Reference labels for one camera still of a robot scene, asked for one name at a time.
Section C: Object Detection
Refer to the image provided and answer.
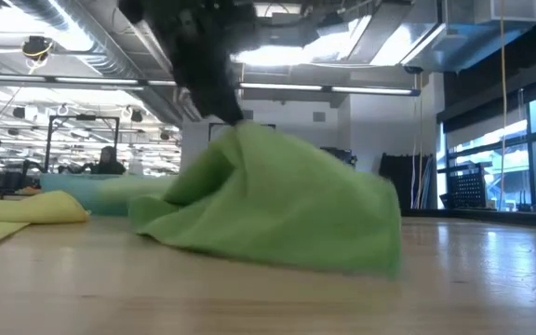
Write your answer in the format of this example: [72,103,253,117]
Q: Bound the teal plastic bin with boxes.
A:
[39,172,179,217]

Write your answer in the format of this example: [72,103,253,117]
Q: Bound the black aluminium table frame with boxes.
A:
[400,207,536,230]

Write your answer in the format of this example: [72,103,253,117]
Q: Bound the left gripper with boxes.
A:
[118,0,258,126]

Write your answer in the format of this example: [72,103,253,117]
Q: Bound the round silver air duct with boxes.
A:
[7,0,181,125]

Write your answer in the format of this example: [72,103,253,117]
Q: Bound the long ceiling strip light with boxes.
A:
[0,72,422,98]

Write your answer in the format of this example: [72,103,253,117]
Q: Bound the large yellow microfiber towel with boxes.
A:
[0,189,90,258]

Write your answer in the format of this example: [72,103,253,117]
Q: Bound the black perforated crate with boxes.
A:
[447,170,489,209]

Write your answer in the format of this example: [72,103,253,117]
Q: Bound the yellow hanging cord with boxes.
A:
[499,0,509,210]

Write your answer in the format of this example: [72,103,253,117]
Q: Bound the rectangular silver air duct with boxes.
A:
[355,0,536,74]

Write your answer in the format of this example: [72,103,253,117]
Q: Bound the person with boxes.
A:
[88,145,127,177]

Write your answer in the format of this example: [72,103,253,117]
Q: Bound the dark equipment cabinet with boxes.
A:
[321,146,358,169]

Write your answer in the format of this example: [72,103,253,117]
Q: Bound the ceiling cord reel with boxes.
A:
[20,35,55,62]

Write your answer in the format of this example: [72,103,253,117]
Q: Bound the black folding panel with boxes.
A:
[378,152,436,210]

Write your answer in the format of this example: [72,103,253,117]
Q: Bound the green microfiber towel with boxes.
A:
[127,119,403,280]

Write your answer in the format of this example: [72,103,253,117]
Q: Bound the black rig frame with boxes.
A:
[43,114,121,187]
[207,121,277,143]

